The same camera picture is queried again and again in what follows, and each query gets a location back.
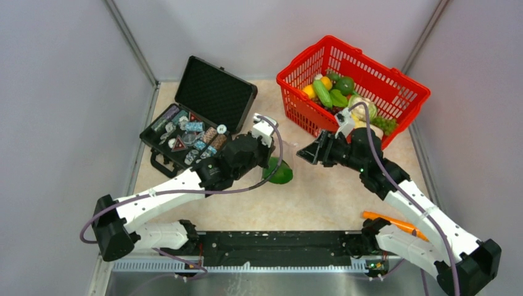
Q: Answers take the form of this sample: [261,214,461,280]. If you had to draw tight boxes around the black poker chip case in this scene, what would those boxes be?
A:
[139,55,258,178]

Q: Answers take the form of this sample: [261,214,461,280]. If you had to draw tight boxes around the red triangle card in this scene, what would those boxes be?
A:
[168,136,187,152]

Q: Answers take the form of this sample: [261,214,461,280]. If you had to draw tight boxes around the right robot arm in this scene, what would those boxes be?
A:
[297,128,501,295]

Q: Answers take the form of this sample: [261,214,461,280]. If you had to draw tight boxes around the green toy grapes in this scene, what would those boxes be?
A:
[371,115,398,136]

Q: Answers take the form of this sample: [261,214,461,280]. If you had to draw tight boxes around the green toy pepper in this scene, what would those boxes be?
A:
[333,76,355,96]

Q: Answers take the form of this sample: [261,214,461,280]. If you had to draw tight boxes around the yellow toy lemon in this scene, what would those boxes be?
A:
[320,76,333,91]

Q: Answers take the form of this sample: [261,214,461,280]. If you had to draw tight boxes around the green toy leaf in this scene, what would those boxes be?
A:
[329,89,348,108]

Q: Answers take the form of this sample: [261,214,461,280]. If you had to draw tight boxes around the white dealer button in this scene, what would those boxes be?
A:
[216,124,227,134]

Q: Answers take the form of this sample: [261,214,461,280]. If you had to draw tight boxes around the orange toy carrot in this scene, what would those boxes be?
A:
[362,211,429,242]

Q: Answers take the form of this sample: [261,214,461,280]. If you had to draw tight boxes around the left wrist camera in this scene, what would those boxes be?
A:
[250,113,279,147]

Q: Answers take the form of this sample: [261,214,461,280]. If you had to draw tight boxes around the green toy cucumber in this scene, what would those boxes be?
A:
[312,80,333,109]

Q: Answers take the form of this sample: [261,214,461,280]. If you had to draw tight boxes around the clear zip top bag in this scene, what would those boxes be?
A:
[253,139,299,185]

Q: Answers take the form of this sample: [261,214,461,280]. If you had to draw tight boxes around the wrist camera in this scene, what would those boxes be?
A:
[334,108,355,139]
[250,113,279,147]

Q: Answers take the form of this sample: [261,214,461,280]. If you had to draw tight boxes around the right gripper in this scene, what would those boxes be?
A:
[297,129,366,173]

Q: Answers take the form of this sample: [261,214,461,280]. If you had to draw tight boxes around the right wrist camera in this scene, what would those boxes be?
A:
[334,108,355,139]

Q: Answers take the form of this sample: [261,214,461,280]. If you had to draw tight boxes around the red plastic basket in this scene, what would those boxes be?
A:
[276,35,431,149]

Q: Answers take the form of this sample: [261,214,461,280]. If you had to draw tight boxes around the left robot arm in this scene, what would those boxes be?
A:
[88,131,274,261]

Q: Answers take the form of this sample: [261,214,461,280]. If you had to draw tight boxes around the white green toy leek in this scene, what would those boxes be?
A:
[261,157,294,184]

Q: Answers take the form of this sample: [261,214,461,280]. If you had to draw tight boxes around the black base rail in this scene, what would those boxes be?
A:
[163,231,392,276]

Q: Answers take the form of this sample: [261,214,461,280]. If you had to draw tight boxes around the toy cauliflower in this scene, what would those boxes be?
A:
[348,95,377,121]

